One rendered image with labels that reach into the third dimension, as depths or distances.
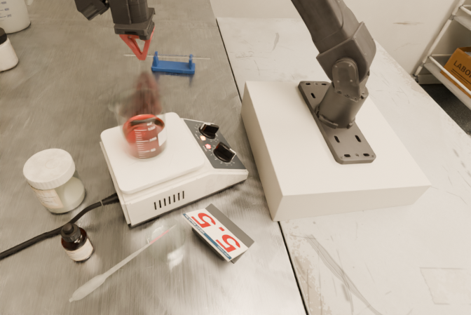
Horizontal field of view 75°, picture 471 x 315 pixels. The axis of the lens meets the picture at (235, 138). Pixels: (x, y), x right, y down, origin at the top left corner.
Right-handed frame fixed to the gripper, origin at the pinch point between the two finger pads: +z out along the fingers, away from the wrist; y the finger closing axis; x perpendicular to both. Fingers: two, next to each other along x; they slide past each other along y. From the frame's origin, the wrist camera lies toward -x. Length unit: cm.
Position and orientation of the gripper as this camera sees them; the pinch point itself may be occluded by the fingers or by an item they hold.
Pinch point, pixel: (141, 55)
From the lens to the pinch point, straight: 75.9
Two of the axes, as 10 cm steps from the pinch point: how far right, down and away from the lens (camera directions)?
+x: 10.0, 0.4, 0.6
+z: -0.7, 6.9, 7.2
